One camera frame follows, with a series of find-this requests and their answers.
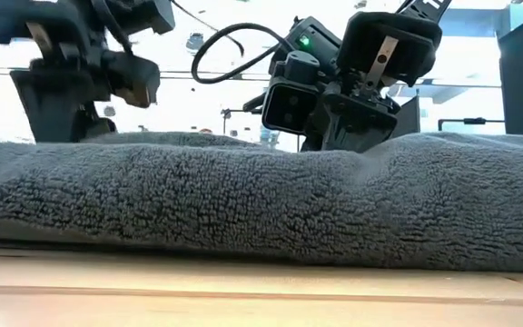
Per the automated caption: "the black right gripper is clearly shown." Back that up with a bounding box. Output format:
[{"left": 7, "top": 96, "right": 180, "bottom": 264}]
[{"left": 301, "top": 11, "right": 444, "bottom": 154}]

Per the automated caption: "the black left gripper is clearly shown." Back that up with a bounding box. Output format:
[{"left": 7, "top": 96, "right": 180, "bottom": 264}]
[{"left": 0, "top": 0, "right": 118, "bottom": 144}]

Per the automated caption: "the dark grey terry towel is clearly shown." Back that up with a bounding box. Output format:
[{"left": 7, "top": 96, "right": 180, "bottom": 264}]
[{"left": 0, "top": 130, "right": 523, "bottom": 274}]

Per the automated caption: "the dark slanted board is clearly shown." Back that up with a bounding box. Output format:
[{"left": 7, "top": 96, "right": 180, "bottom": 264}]
[{"left": 390, "top": 94, "right": 421, "bottom": 139}]

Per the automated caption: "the black horizontal stand bar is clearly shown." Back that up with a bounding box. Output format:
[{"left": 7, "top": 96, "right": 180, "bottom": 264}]
[
  {"left": 437, "top": 116, "right": 506, "bottom": 134},
  {"left": 219, "top": 106, "right": 263, "bottom": 136}
]

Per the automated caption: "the dark ceiling dome fixture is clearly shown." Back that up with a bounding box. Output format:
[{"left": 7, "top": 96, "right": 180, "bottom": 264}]
[{"left": 185, "top": 32, "right": 206, "bottom": 52}]

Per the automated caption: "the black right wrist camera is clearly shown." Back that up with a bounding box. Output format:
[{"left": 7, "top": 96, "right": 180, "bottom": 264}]
[{"left": 261, "top": 50, "right": 322, "bottom": 136}]

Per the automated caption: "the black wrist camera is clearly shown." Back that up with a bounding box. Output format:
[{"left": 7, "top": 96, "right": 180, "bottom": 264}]
[
  {"left": 101, "top": 50, "right": 163, "bottom": 110},
  {"left": 261, "top": 50, "right": 322, "bottom": 136}
]

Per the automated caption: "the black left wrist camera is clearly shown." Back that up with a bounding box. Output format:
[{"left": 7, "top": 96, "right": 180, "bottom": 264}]
[{"left": 101, "top": 50, "right": 163, "bottom": 110}]

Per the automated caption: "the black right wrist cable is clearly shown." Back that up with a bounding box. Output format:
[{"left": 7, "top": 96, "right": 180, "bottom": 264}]
[{"left": 191, "top": 22, "right": 295, "bottom": 85}]

